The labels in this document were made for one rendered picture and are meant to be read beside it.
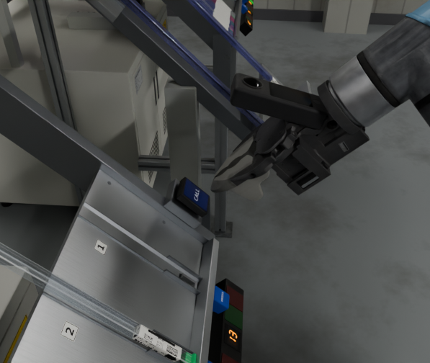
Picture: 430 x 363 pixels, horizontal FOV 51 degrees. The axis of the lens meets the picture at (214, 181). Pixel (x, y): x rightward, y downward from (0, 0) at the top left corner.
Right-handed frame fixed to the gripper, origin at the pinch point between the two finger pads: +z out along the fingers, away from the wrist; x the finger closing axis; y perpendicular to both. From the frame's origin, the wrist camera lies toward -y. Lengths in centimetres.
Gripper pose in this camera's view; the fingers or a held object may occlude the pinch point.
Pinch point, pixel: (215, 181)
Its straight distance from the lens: 62.3
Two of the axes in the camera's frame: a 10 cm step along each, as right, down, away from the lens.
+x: 0.8, -6.3, 7.8
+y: 7.1, 5.8, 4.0
